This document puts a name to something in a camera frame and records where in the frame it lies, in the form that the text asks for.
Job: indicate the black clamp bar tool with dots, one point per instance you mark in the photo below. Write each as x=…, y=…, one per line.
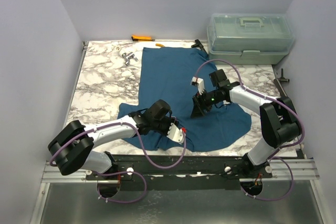
x=279, y=84

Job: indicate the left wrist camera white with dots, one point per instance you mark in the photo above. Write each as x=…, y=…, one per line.
x=175, y=134

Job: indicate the blue t-shirt garment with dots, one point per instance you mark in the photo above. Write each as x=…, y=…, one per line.
x=166, y=74

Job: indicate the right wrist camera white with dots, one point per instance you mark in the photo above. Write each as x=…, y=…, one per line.
x=199, y=83

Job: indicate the orange utility knife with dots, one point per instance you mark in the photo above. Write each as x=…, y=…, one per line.
x=141, y=38

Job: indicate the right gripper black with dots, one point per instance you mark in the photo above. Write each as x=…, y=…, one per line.
x=199, y=101

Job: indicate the metal faucet fitting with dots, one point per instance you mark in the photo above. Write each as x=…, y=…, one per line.
x=128, y=56

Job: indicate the black T-handle tool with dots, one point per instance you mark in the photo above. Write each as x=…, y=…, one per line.
x=199, y=45

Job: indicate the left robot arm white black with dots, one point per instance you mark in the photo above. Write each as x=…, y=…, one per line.
x=72, y=148

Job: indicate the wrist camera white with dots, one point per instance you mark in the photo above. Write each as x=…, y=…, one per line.
x=199, y=83
x=175, y=134

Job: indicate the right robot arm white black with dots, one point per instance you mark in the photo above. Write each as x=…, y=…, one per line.
x=279, y=123

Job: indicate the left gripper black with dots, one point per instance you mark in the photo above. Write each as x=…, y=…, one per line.
x=169, y=120

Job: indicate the green plastic toolbox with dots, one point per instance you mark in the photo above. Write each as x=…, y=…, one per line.
x=257, y=39

